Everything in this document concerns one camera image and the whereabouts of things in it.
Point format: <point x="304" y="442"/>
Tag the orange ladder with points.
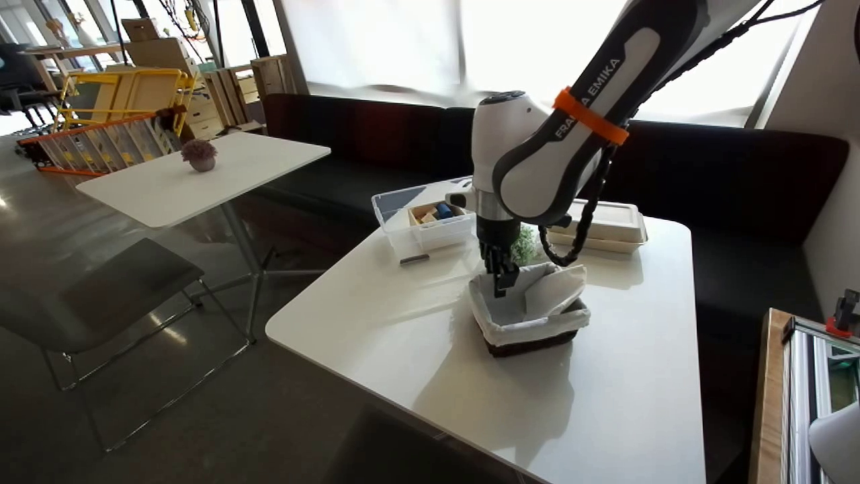
<point x="95" y="149"/>

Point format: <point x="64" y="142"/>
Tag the grey metal frame chair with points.
<point x="97" y="297"/>

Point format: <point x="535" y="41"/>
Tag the wooden board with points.
<point x="770" y="404"/>

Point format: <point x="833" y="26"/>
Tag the red clamp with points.
<point x="841" y="314"/>

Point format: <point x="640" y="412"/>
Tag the white lidded food container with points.
<point x="618" y="221"/>
<point x="607" y="247"/>

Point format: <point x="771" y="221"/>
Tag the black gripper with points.
<point x="498" y="237"/>

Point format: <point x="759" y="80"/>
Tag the cardboard box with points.
<point x="153" y="45"/>

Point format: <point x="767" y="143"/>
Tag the wooden crate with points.
<point x="278" y="80"/>

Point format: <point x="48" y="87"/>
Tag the metal framed glass panel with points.
<point x="809" y="404"/>

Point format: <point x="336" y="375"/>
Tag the white lamp shade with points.
<point x="838" y="444"/>

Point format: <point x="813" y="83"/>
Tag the yellow cart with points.
<point x="124" y="96"/>

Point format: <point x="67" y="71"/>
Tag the small white box with items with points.
<point x="442" y="231"/>

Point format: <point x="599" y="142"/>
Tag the clear plastic storage bin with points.
<point x="394" y="205"/>

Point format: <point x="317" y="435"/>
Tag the white folding side table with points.
<point x="192" y="180"/>

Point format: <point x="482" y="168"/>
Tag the dark basket with white liner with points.
<point x="532" y="314"/>

